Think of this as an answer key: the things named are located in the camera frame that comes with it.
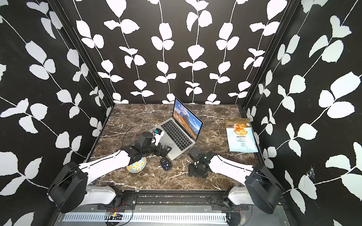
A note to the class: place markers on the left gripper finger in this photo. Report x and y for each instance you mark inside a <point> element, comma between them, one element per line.
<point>163,154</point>
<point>166,149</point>

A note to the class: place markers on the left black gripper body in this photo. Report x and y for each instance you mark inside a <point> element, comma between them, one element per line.
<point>157,149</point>

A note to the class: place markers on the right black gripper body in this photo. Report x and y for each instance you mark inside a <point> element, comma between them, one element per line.
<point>195,170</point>

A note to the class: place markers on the black wireless mouse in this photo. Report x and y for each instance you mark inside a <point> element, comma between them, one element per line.
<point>166,163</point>

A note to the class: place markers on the silver laptop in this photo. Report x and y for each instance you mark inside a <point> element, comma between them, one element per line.
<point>181,131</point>

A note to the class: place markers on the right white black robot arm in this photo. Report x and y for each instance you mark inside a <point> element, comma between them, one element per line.
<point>260,187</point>

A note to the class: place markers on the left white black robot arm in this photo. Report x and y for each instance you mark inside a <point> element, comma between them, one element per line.
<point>73,187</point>

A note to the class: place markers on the yellow blue patterned bowl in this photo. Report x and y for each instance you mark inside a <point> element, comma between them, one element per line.
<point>137,166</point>

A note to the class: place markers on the light blue chips bag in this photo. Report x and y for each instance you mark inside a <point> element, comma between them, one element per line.
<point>240,136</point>

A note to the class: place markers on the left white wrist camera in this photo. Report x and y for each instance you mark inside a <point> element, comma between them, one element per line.
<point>158,133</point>

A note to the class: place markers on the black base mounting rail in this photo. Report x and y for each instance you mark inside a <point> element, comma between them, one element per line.
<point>169,199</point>

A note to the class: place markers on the white perforated cable strip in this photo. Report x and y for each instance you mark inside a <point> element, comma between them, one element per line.
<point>180,218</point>

